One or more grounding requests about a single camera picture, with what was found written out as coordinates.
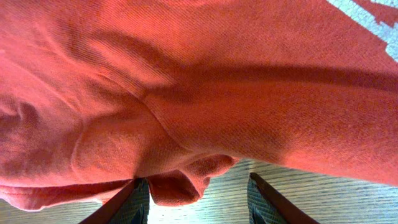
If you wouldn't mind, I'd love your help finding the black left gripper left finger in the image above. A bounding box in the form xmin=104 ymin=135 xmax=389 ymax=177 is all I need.
xmin=79 ymin=179 xmax=150 ymax=224

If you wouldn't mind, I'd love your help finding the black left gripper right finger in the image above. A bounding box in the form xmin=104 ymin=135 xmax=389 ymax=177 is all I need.
xmin=247 ymin=172 xmax=319 ymax=224

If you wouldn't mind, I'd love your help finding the red soccer t-shirt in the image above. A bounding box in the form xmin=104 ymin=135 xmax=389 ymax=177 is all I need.
xmin=1 ymin=0 xmax=397 ymax=210

